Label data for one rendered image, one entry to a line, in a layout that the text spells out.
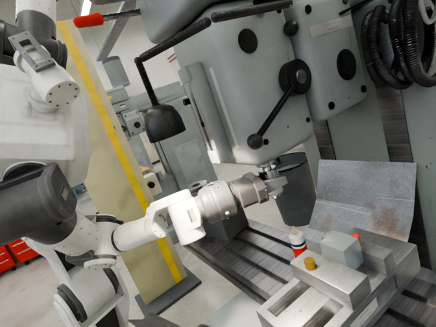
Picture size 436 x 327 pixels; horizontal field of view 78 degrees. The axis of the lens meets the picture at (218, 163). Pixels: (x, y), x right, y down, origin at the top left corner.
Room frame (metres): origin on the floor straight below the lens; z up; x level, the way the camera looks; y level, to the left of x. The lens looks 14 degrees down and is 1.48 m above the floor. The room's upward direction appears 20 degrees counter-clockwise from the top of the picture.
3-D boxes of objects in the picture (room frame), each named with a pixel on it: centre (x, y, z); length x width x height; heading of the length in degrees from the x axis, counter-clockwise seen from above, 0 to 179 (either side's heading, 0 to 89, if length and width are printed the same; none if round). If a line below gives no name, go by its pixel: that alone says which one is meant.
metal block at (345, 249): (0.50, -0.18, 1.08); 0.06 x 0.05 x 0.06; 26
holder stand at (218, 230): (1.02, 0.08, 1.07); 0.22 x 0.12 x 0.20; 39
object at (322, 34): (0.73, -0.28, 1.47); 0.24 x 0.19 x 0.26; 28
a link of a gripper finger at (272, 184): (0.61, -0.11, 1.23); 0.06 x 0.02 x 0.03; 97
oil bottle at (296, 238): (0.67, -0.13, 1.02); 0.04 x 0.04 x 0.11
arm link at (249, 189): (0.63, -0.02, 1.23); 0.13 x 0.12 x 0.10; 7
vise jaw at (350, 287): (0.48, -0.13, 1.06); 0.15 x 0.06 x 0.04; 26
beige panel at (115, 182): (2.13, 0.81, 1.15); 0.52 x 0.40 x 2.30; 118
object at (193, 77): (0.59, -0.01, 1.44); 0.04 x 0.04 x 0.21; 28
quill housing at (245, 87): (0.64, -0.11, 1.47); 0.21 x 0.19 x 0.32; 28
